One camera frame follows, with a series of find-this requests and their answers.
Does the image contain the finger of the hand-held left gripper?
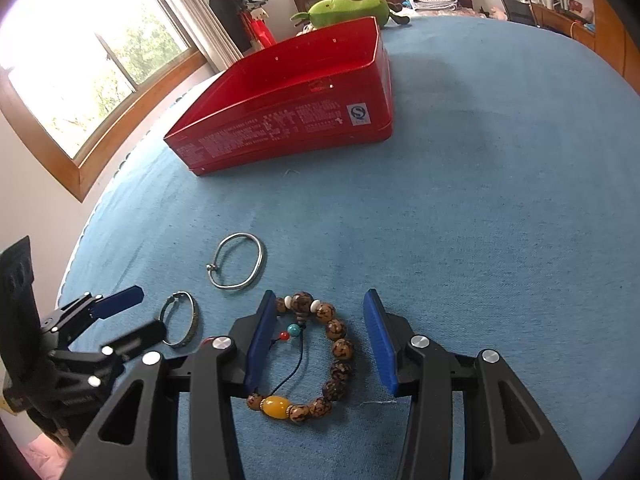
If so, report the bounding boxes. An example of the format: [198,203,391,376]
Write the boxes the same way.
[42,285,146,348]
[50,319,168,390]

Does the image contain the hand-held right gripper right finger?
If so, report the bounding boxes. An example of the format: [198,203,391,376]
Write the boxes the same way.
[362,288,583,480]

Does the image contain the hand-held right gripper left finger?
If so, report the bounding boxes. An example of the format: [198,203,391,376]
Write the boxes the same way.
[60,290,278,480]

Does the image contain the dark metal bangle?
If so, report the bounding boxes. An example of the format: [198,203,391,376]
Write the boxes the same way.
[159,291,201,349]

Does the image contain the brown bead bracelet yellow bead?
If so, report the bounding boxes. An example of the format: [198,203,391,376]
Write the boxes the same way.
[246,291,357,425]

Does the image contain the red tin box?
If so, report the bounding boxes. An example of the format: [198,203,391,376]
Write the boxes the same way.
[163,16,394,177]

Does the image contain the silver open bangle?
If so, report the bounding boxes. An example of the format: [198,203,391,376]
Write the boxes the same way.
[205,231,266,291]

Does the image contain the pink cloth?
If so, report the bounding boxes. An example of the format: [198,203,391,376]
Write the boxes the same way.
[20,435,71,476]

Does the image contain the beige curtain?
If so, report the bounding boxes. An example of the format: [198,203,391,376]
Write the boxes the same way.
[170,0,246,73]

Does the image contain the red bag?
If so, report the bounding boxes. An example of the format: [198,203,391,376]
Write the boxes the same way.
[242,10,276,51]

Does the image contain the coat rack with clothes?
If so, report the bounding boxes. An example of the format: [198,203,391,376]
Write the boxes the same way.
[207,0,273,56]

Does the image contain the green plush toy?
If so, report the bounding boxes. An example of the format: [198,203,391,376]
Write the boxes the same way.
[291,0,411,31]

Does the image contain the folded blankets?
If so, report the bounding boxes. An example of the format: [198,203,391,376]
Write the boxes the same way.
[405,0,458,12]

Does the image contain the black office chair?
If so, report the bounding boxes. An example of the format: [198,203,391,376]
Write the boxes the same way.
[495,0,541,28]

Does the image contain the wooden desk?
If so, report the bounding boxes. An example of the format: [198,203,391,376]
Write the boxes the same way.
[530,2,598,51]

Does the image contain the wooden wardrobe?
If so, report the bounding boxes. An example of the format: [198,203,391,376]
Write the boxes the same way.
[590,0,640,106]

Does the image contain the large wooden frame window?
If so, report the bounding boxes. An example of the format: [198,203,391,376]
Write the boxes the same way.
[0,0,213,203]

